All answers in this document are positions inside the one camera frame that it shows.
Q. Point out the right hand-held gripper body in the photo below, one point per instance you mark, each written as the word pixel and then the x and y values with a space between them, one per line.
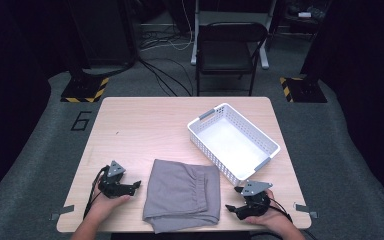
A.
pixel 256 200

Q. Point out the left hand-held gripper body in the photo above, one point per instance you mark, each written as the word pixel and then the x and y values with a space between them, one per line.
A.
pixel 112 185

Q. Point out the white perforated plastic basket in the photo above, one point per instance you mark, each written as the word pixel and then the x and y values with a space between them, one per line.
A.
pixel 233 143

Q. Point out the grey pants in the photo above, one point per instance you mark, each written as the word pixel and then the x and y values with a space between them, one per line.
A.
pixel 183 195

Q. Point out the person's left hand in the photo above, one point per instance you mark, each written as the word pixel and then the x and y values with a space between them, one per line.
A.
pixel 108 204

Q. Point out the person's right hand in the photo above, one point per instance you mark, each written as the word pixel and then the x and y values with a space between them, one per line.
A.
pixel 273 218

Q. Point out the black folding chair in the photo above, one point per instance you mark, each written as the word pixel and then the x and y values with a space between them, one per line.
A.
pixel 195 36
pixel 226 53

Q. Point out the small white device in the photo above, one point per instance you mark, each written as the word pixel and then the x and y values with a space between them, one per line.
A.
pixel 304 14

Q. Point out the grey metal table bracket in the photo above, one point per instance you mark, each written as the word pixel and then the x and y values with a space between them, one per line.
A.
pixel 62 211
pixel 306 210

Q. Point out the black yellow striped base plate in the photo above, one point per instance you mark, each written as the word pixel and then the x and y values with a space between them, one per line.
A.
pixel 305 90
pixel 85 90

